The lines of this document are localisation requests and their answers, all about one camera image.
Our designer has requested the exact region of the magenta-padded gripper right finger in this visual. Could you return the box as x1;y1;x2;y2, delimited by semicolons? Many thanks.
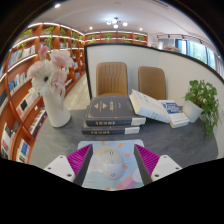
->
133;143;183;187

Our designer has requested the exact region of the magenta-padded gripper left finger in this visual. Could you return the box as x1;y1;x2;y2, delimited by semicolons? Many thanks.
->
43;143;95;188

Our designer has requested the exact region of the white computer mouse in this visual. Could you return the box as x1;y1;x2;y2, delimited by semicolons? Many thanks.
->
99;148;124;180

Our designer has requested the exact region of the pastel cartoon print mouse pad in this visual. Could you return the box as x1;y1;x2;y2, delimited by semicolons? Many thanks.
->
77;139;146;192

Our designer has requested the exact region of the blue white paperback book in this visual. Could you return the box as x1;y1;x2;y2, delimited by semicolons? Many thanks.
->
159;99;190;129

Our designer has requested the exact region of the white ceramic vase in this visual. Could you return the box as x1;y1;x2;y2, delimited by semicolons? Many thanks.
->
42;89;72;129

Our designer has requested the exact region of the thick white book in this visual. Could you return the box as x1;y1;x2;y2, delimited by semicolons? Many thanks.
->
128;88;172;124

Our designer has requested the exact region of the green plant in white pot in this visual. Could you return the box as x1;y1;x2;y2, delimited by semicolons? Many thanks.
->
181;79;221;136

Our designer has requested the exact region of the orange wooden bookshelf unit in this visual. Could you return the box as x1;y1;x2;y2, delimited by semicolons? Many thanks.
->
0;21;149;164

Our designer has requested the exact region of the tan upholstered chair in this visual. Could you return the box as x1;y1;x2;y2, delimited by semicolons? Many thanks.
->
95;61;129;98
137;65;167;101

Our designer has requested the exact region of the pink white flower bouquet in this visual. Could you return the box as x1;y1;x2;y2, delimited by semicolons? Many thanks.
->
26;45;75;99

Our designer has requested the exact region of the large glass window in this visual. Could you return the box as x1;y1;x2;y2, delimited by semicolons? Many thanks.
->
174;38;224;78

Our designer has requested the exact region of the round bulb ceiling lamp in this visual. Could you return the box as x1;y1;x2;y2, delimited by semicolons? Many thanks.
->
105;17;129;29

